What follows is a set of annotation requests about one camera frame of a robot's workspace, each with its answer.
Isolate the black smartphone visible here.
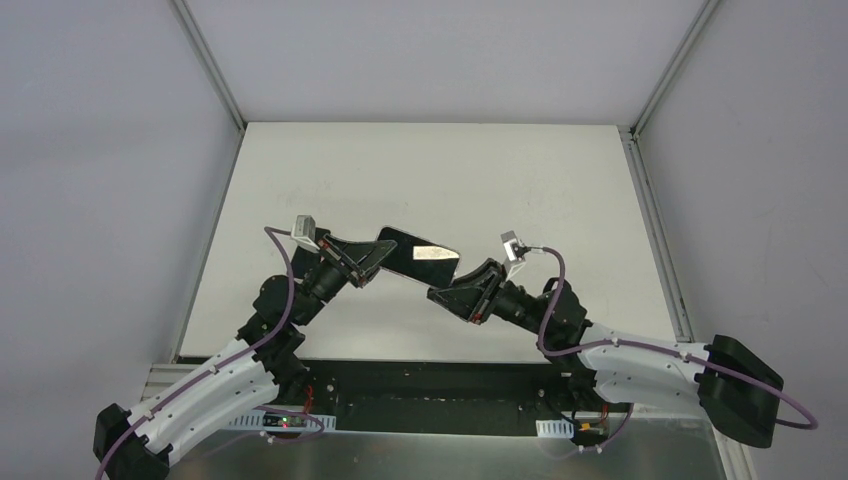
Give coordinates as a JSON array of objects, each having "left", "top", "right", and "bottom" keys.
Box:
[{"left": 377, "top": 226, "right": 460, "bottom": 288}]

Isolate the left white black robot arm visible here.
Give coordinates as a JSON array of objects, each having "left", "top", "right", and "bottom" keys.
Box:
[{"left": 93, "top": 232, "right": 397, "bottom": 479}]

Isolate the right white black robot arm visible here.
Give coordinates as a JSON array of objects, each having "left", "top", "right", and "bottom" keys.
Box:
[{"left": 427, "top": 260, "right": 784, "bottom": 449}]

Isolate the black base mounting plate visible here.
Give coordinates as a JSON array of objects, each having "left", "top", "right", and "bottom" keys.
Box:
[{"left": 273, "top": 359, "right": 627, "bottom": 436}]

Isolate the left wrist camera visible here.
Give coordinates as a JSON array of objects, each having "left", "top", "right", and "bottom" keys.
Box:
[{"left": 289, "top": 215, "right": 319, "bottom": 253}]

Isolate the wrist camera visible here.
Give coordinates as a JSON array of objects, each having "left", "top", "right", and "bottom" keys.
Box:
[
  {"left": 289, "top": 215, "right": 319, "bottom": 253},
  {"left": 500, "top": 230, "right": 530, "bottom": 280}
]

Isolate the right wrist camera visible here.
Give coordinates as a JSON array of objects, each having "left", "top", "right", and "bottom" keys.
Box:
[{"left": 500, "top": 230, "right": 530, "bottom": 280}]

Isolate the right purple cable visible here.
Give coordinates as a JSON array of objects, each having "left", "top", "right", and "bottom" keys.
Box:
[{"left": 526, "top": 246, "right": 819, "bottom": 432}]

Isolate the purple cable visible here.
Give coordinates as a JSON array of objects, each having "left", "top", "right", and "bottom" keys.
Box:
[
  {"left": 92, "top": 226, "right": 297, "bottom": 480},
  {"left": 526, "top": 246, "right": 819, "bottom": 432}
]

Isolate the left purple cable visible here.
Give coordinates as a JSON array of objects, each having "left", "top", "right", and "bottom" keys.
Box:
[{"left": 92, "top": 226, "right": 297, "bottom": 480}]

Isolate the right white cable duct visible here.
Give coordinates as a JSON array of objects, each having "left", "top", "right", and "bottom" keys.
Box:
[{"left": 535, "top": 419, "right": 575, "bottom": 439}]

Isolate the white cable duct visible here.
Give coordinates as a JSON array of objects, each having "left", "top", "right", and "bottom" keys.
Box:
[
  {"left": 535, "top": 419, "right": 575, "bottom": 439},
  {"left": 222, "top": 410, "right": 336, "bottom": 433}
]

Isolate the left white cable duct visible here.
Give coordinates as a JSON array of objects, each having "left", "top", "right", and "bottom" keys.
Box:
[{"left": 222, "top": 410, "right": 336, "bottom": 433}]

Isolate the aluminium frame rail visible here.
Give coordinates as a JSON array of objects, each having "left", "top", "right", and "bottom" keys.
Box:
[{"left": 140, "top": 363, "right": 198, "bottom": 401}]

